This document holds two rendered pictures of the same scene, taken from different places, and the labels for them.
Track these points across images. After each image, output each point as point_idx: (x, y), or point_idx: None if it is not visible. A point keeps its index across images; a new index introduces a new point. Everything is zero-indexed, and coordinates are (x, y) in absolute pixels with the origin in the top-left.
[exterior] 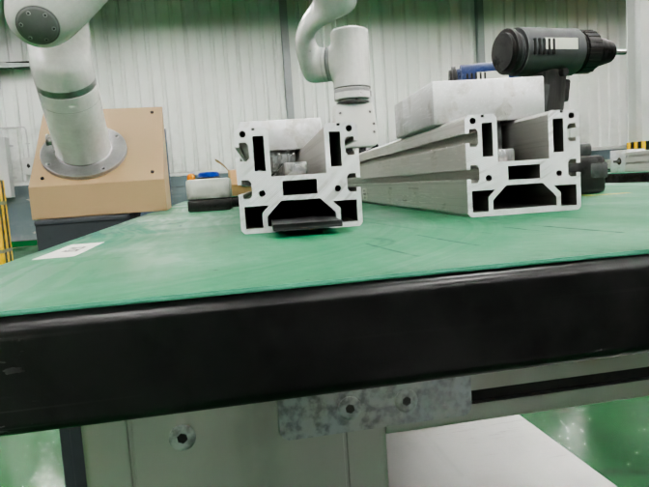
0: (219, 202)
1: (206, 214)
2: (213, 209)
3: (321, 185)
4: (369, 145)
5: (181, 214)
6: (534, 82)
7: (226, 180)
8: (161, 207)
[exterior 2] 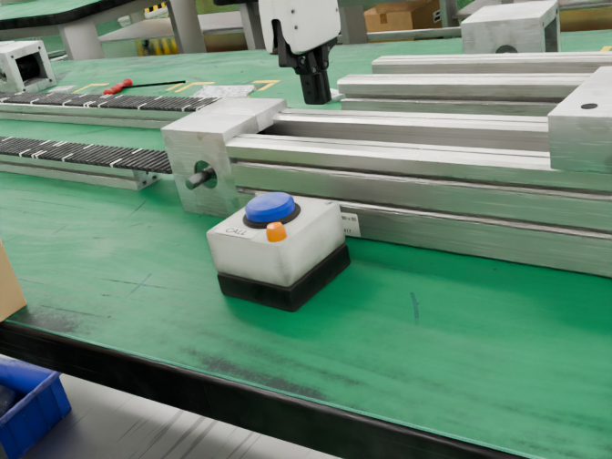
0: (335, 260)
1: (487, 318)
2: (330, 280)
3: None
4: (333, 36)
5: (409, 341)
6: None
7: (338, 208)
8: (15, 303)
